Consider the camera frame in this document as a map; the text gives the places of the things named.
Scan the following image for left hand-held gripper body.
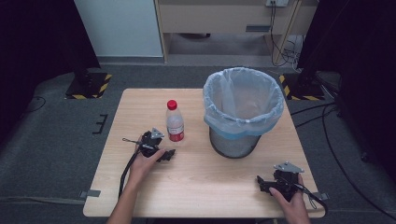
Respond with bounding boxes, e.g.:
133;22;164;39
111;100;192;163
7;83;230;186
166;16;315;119
138;127;165;158

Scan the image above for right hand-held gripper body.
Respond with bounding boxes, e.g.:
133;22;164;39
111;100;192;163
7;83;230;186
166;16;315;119
273;161;305;203

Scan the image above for clear bottle with red cap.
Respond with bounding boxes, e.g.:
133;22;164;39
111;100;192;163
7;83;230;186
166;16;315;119
165;99;186;143

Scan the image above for black mesh trash bin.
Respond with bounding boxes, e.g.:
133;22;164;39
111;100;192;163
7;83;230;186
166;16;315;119
208;125;262;160

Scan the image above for person's left hand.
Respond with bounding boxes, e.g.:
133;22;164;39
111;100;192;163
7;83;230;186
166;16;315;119
127;147;167;189

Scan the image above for person's right hand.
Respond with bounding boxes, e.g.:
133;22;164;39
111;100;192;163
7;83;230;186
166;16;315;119
268;174;313;224

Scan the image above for black stand base striped edge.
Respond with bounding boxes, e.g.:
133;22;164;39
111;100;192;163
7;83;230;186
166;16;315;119
64;71;113;101
278;72;327;102

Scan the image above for translucent plastic bin liner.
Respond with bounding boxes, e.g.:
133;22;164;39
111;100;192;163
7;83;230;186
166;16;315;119
202;66;286;141

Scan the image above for white cabinet panel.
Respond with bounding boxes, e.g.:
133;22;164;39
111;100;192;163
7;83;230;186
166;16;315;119
73;0;164;58

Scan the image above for white power strip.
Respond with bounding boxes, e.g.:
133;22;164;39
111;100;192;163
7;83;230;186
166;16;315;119
265;0;290;8

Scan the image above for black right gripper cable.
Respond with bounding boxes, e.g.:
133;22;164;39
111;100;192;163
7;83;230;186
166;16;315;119
291;182;329;217

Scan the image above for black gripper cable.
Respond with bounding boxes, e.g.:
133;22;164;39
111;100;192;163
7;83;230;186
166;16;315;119
291;182;329;217
118;146;142;199

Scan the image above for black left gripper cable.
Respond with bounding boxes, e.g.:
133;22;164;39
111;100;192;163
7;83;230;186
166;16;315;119
118;146;142;199

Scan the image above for grey table bracket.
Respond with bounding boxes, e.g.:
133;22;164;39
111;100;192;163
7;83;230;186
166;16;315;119
78;189;102;200
312;191;330;202

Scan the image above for long black floor cable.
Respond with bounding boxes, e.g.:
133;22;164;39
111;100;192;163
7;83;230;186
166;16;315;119
290;102;396;220

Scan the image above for thin black floor cable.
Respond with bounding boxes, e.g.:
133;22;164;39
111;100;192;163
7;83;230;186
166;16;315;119
21;95;48;116

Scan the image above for black hanging power cables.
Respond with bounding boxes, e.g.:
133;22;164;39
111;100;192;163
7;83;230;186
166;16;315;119
268;1;302;68

